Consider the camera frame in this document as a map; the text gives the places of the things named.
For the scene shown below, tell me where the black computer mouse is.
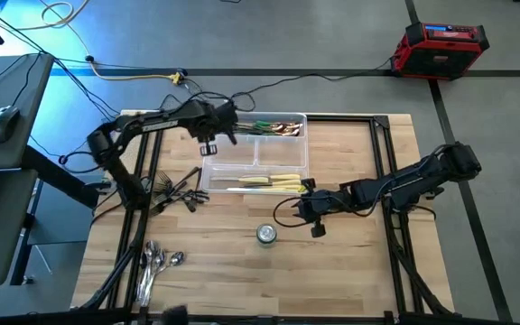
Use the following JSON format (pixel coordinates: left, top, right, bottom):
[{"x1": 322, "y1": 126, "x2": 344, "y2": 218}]
[{"x1": 0, "y1": 105, "x2": 21, "y2": 144}]

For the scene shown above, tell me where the silver spoon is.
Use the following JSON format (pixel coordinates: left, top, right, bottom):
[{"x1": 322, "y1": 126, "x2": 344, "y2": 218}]
[
  {"x1": 138, "y1": 238, "x2": 159, "y2": 306},
  {"x1": 144, "y1": 250, "x2": 186, "y2": 297},
  {"x1": 140, "y1": 249, "x2": 166, "y2": 308},
  {"x1": 135, "y1": 253, "x2": 152, "y2": 308}
]

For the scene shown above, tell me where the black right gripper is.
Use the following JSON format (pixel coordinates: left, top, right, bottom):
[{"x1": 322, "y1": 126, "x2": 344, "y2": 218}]
[{"x1": 294, "y1": 189, "x2": 346, "y2": 239}]

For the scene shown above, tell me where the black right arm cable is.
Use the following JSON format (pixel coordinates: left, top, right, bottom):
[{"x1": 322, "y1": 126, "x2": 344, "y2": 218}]
[{"x1": 272, "y1": 195, "x2": 318, "y2": 229}]

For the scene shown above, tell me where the black aluminium table frame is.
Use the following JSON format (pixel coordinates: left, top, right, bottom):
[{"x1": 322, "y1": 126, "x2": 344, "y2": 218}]
[{"x1": 70, "y1": 110, "x2": 456, "y2": 325}]

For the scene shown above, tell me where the clear plastic organizer tray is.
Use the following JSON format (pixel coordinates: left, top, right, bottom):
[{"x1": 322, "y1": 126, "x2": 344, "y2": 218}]
[{"x1": 200, "y1": 111, "x2": 310, "y2": 195}]

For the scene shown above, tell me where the black cable with ring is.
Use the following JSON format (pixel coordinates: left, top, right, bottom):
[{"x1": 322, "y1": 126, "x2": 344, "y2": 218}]
[{"x1": 28, "y1": 124, "x2": 119, "y2": 166}]

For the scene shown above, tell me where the black radio power cable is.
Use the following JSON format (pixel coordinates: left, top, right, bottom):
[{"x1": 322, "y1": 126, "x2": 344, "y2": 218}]
[{"x1": 182, "y1": 57, "x2": 396, "y2": 100}]

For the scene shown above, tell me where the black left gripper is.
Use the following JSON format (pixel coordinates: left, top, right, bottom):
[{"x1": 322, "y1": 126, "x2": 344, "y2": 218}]
[{"x1": 191, "y1": 99, "x2": 239, "y2": 157}]

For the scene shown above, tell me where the black floor cable bundle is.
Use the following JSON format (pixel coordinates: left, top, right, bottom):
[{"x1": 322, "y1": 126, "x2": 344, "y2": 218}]
[{"x1": 0, "y1": 0, "x2": 121, "y2": 123}]

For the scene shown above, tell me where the black mouse cable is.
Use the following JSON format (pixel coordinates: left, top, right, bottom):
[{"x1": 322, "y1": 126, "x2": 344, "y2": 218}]
[{"x1": 10, "y1": 51, "x2": 42, "y2": 109}]

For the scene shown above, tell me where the green Sprite can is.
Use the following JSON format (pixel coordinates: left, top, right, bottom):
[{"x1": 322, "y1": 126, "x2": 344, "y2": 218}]
[{"x1": 255, "y1": 222, "x2": 278, "y2": 249}]

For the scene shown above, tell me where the red black jobsite radio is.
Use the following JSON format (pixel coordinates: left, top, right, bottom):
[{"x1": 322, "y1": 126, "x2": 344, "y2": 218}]
[{"x1": 389, "y1": 21, "x2": 490, "y2": 81}]

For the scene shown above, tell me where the yellow extension cable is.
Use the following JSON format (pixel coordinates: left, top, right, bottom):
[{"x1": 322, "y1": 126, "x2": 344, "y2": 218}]
[{"x1": 40, "y1": 0, "x2": 185, "y2": 87}]

